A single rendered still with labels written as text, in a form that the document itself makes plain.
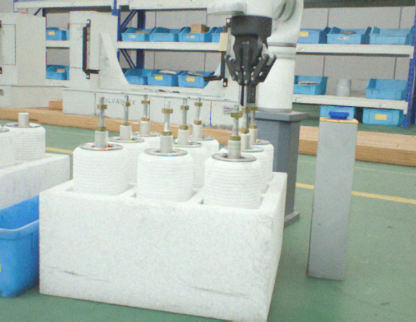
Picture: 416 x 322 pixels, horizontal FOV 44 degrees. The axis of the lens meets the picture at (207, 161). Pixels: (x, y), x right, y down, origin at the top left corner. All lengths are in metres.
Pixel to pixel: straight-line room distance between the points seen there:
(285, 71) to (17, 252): 0.81
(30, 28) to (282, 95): 3.21
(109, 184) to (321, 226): 0.42
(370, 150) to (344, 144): 1.76
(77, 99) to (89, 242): 2.91
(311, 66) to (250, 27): 8.62
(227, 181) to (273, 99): 0.58
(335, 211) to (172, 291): 0.36
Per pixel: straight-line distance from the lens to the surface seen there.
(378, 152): 2.76
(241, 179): 0.82
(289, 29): 1.41
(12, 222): 1.07
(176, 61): 10.73
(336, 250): 1.05
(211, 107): 3.14
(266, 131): 1.36
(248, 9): 0.94
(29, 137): 1.22
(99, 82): 3.83
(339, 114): 1.02
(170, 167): 0.84
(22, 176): 1.13
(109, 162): 0.88
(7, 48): 4.33
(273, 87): 1.37
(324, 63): 9.48
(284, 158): 1.37
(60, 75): 7.54
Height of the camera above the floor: 0.38
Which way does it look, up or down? 9 degrees down
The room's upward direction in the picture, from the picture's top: 3 degrees clockwise
